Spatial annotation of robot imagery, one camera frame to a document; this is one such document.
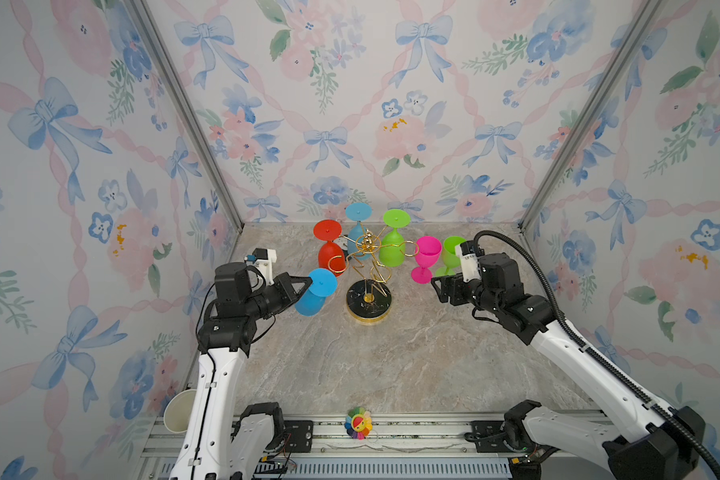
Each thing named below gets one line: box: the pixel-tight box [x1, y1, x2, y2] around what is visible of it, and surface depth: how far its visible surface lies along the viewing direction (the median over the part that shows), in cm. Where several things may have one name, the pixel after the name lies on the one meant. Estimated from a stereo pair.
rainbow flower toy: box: [344, 406, 373, 440], surface depth 77 cm
